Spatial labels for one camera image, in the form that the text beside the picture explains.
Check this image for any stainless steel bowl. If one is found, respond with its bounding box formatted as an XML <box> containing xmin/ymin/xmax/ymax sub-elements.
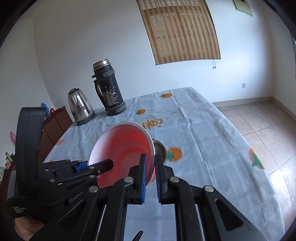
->
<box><xmin>151</xmin><ymin>139</ymin><xmax>167</xmax><ymax>165</ymax></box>

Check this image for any brown wooden cabinet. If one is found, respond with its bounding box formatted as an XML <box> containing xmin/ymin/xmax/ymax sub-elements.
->
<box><xmin>38</xmin><ymin>105</ymin><xmax>73</xmax><ymax>163</ymax></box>

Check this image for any person's left forearm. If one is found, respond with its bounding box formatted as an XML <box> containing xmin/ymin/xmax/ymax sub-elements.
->
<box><xmin>13</xmin><ymin>217</ymin><xmax>47</xmax><ymax>241</ymax></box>

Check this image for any person's left hand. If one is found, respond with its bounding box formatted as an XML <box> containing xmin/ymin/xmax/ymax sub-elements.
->
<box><xmin>6</xmin><ymin>195</ymin><xmax>68</xmax><ymax>223</ymax></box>

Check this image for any stainless steel electric kettle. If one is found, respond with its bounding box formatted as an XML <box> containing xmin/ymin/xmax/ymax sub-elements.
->
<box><xmin>68</xmin><ymin>88</ymin><xmax>96</xmax><ymax>126</ymax></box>

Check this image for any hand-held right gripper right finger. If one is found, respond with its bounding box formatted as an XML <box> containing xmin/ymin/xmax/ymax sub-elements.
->
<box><xmin>155</xmin><ymin>153</ymin><xmax>269</xmax><ymax>241</ymax></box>

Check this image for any red plastic bowl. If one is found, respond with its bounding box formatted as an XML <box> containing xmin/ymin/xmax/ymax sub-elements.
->
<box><xmin>88</xmin><ymin>122</ymin><xmax>156</xmax><ymax>189</ymax></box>

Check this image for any white orange printed tablecloth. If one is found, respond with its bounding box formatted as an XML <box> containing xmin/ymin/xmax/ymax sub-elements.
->
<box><xmin>43</xmin><ymin>87</ymin><xmax>285</xmax><ymax>241</ymax></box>

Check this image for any pale green wall panel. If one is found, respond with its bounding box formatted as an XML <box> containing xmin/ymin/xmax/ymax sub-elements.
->
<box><xmin>232</xmin><ymin>0</ymin><xmax>254</xmax><ymax>16</ymax></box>

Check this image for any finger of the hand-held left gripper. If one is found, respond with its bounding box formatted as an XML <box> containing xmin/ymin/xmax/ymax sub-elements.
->
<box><xmin>43</xmin><ymin>159</ymin><xmax>89</xmax><ymax>173</ymax></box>
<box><xmin>48</xmin><ymin>159</ymin><xmax>114</xmax><ymax>193</ymax></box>

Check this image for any worn black thermos flask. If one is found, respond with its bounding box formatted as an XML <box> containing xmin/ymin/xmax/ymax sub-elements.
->
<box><xmin>92</xmin><ymin>60</ymin><xmax>126</xmax><ymax>116</ymax></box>

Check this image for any large bamboo roller blind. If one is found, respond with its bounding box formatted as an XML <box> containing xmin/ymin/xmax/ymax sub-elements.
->
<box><xmin>136</xmin><ymin>0</ymin><xmax>221</xmax><ymax>65</ymax></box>

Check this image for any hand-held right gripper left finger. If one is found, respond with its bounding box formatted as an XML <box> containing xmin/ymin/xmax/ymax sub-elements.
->
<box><xmin>50</xmin><ymin>153</ymin><xmax>148</xmax><ymax>241</ymax></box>

